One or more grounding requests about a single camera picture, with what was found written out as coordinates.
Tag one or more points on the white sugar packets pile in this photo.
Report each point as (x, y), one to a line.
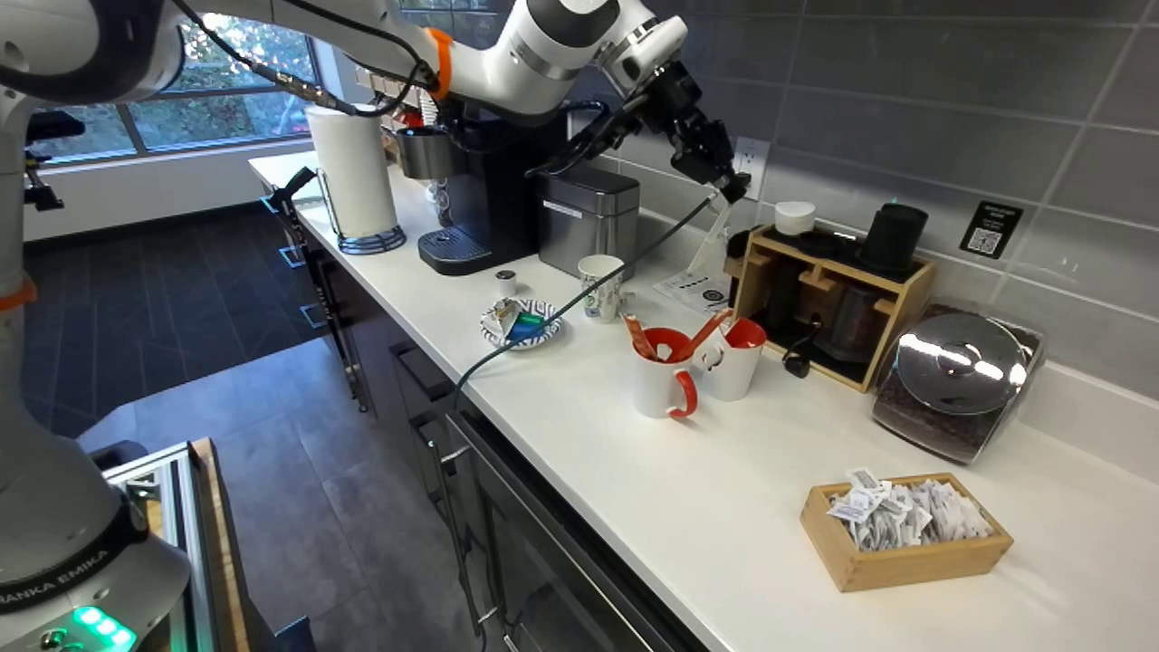
(906, 512)

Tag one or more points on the blue patterned paper plate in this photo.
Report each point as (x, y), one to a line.
(519, 337)

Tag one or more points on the white paper towel roll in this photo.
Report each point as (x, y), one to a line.
(357, 183)

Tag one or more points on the wooden box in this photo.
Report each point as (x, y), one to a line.
(906, 565)

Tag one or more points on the black Keurig coffee machine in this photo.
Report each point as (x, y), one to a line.
(496, 205)

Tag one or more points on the small coffee pod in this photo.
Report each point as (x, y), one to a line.
(511, 282)

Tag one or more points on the small white cup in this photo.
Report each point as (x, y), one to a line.
(796, 220)

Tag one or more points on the white printed packet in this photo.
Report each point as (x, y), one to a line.
(501, 319)

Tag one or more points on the black canister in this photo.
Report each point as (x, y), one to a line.
(898, 241)

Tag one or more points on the wooden countertop organizer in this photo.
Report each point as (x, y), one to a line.
(773, 246)

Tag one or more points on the red plastic stirrer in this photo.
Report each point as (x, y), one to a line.
(712, 330)
(638, 333)

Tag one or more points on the green packet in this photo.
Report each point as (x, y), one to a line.
(527, 327)

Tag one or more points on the black camera stand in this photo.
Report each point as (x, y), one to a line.
(48, 164)

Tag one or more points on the clear plastic container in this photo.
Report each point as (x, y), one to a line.
(742, 256)

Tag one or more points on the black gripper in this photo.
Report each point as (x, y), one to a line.
(691, 119)

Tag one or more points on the patterned paper cup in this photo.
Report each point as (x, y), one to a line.
(601, 292)

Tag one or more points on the white mug red inside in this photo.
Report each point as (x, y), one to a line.
(730, 367)

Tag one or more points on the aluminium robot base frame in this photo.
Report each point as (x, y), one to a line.
(183, 508)

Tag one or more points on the stainless steel recycle bin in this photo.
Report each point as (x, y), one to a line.
(593, 222)

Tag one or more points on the dark wooden base cabinet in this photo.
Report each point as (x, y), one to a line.
(532, 565)

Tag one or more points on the window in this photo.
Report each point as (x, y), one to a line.
(240, 119)

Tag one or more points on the QR code wall sign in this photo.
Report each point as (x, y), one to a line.
(991, 228)

